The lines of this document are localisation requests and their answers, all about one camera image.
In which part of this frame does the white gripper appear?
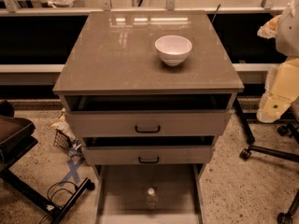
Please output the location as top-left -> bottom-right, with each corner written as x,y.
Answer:
256,58 -> 299,123

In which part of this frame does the clear plastic water bottle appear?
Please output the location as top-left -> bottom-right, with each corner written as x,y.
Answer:
146,188 -> 158,209

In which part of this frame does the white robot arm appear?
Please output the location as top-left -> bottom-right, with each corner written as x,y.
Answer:
257,0 -> 299,123

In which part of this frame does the grey drawer cabinet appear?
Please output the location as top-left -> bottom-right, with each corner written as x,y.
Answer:
54,11 -> 243,214

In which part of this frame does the bottom grey drawer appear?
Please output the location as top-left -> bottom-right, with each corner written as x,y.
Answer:
95,164 -> 205,224

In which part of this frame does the grey drawer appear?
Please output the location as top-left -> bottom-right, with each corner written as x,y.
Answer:
63,93 -> 234,137
82,136 -> 215,165
95,164 -> 205,224

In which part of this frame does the middle grey drawer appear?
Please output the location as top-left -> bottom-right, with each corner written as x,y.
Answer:
82,136 -> 215,165

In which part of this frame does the top grey drawer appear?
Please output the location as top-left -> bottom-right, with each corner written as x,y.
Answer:
63,93 -> 234,137

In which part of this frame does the white ceramic bowl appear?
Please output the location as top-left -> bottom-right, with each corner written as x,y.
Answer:
155,35 -> 192,66

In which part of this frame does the black office chair right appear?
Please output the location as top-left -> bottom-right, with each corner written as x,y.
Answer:
234,96 -> 299,224

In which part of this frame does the crumpled paper bag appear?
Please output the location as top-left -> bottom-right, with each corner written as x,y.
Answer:
50,108 -> 81,149

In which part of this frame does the black chair on left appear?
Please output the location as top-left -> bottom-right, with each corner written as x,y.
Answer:
0,100 -> 96,224

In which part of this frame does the black wire basket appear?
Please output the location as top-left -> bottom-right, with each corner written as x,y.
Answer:
53,131 -> 72,154

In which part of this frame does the black floor cable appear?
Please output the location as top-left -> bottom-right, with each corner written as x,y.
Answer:
38,180 -> 80,224

